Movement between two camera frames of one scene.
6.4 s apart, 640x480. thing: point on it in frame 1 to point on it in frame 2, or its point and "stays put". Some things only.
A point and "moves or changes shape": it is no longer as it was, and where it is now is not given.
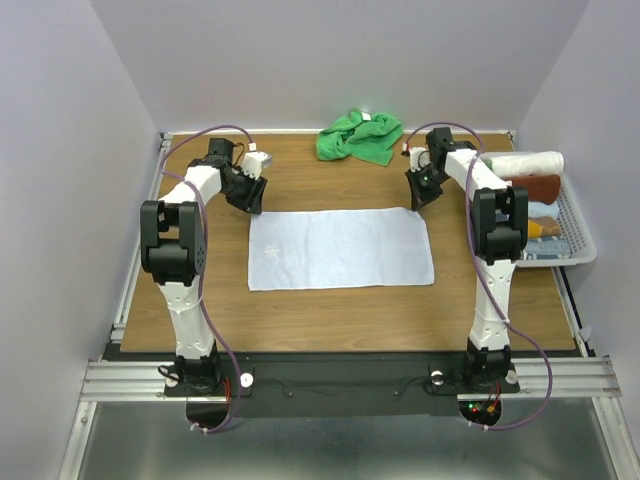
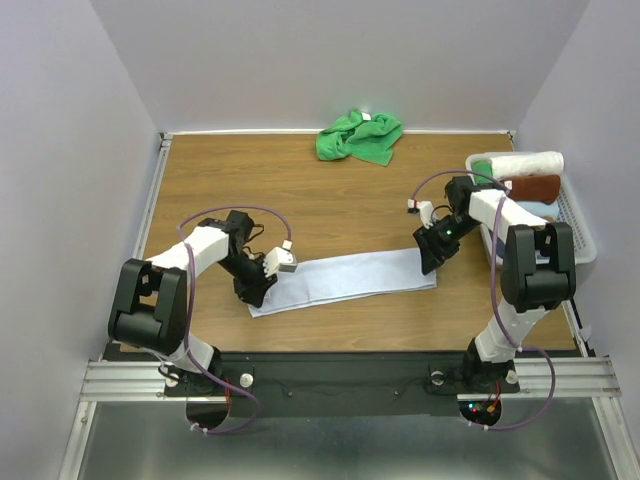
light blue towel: [348, 248] moves or changes shape
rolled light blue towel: [540, 209] stays put
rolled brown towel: [541, 188] stays put
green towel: [366, 136] stays put
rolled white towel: [522, 163] stays put
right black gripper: [419, 196] to [432, 251]
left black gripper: [252, 201] to [254, 292]
